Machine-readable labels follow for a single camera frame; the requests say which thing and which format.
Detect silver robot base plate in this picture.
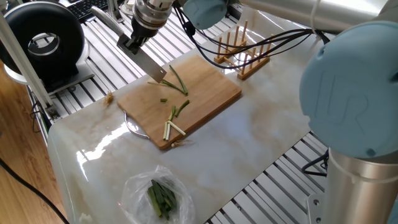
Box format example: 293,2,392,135
307,194,325,224

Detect black ring-shaped fan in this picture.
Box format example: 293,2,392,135
0,1,86,86

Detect chopped green garlic leaves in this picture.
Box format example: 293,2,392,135
146,179,178,220

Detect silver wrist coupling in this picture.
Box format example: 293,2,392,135
132,0,174,31

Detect clear plastic bag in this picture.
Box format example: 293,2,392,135
120,164,196,224

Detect black cable metal plug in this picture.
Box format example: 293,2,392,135
300,149,330,177

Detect black gripper cable bundle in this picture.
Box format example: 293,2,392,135
173,6,331,70

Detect wooden cutting board metal handle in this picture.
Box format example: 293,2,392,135
116,55,243,151

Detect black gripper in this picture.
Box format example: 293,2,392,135
124,17,160,55

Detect green garlic stalk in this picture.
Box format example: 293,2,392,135
147,64,189,96

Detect steel cleaver knife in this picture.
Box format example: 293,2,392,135
90,5,168,83

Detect black floor cable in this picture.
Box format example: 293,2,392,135
0,157,71,224

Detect cut green garlic leaf piece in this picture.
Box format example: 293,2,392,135
174,99,190,118

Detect black keyboard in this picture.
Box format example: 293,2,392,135
67,0,109,23

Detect aluminium frame post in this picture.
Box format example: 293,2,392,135
107,0,125,24
0,12,62,121

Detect wooden peg dish rack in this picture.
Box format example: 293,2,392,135
213,20,275,80

